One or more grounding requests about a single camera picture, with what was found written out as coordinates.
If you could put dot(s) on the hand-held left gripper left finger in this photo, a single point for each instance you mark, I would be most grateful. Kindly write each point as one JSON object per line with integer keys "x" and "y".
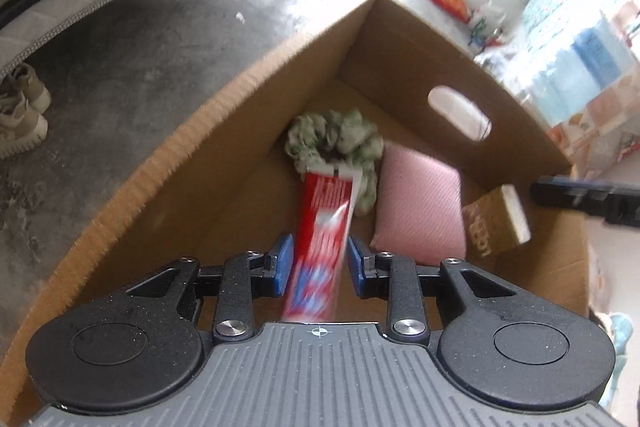
{"x": 282, "y": 264}

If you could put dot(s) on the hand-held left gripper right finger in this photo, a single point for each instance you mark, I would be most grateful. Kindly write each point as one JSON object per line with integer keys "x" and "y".
{"x": 356, "y": 269}

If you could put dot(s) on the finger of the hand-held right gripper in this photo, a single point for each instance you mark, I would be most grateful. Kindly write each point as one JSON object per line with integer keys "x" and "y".
{"x": 585, "y": 199}

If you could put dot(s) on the red toothpaste tube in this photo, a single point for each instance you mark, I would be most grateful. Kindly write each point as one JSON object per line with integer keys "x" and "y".
{"x": 320, "y": 232}

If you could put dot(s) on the pink sponge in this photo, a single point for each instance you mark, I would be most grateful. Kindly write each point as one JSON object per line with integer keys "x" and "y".
{"x": 420, "y": 202}

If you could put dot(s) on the small packet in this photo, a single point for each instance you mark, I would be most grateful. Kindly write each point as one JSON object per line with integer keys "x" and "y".
{"x": 492, "y": 222}

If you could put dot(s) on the brown cardboard box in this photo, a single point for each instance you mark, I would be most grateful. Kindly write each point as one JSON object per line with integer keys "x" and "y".
{"x": 200, "y": 182}

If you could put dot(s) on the light blue towel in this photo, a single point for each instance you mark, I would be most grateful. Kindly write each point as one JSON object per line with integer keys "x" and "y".
{"x": 617, "y": 332}

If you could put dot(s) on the green fabric scrunchie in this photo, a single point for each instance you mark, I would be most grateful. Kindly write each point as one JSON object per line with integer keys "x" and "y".
{"x": 325, "y": 132}

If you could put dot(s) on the blue water bottle pack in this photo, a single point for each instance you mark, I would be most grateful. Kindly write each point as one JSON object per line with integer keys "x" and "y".
{"x": 590, "y": 57}

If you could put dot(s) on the white plastic bag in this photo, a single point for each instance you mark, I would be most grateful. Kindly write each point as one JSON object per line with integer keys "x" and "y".
{"x": 485, "y": 22}

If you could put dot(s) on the beige sneaker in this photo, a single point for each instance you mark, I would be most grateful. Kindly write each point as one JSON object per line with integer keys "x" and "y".
{"x": 20, "y": 132}
{"x": 27, "y": 87}

